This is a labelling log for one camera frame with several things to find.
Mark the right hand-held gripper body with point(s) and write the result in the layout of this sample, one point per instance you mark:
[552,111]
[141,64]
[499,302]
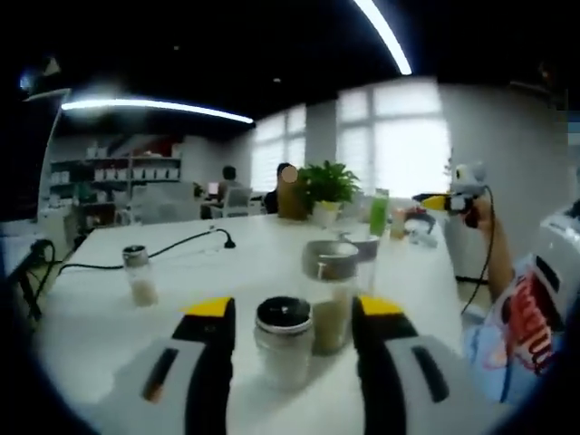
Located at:
[469,179]

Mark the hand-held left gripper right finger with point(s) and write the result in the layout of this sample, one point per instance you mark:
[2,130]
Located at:
[385,335]

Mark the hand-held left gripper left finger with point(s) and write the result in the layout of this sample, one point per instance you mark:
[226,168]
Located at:
[204,344]

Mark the tall brown-filled seasoning bottle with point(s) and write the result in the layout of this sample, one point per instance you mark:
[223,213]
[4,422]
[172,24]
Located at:
[333,308]

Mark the tall pale-filled seasoning bottle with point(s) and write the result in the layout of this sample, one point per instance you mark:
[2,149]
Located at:
[369,254]

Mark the orange drink bottle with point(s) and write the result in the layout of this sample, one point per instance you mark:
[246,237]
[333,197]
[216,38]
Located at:
[397,224]

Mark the green drink bottle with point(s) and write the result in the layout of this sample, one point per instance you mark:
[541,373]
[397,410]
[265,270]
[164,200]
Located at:
[379,213]

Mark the person's right hand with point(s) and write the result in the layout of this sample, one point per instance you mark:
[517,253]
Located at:
[485,217]

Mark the black headset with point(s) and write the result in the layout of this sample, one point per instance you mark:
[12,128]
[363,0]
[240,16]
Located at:
[419,226]

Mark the large bright window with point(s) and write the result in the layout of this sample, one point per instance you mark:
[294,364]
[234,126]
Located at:
[394,140]
[278,154]

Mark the green potted plant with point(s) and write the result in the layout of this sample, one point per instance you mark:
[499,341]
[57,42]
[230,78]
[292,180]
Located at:
[326,181]

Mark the white chest-worn device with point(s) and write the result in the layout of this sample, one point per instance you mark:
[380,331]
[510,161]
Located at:
[557,254]

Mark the white office chair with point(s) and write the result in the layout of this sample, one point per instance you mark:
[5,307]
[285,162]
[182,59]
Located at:
[238,204]

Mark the brown paper bag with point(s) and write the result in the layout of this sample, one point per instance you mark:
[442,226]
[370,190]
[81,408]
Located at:
[290,204]

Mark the grey mesh office chair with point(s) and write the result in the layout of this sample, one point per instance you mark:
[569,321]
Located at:
[163,204]

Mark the pink-lit laptop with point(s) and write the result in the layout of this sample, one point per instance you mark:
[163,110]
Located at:
[212,188]

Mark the white storage shelf unit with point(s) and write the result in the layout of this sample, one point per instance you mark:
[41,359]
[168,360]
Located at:
[118,174]

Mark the straight ceiling light strip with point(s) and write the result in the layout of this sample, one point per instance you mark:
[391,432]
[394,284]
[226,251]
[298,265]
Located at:
[158,106]

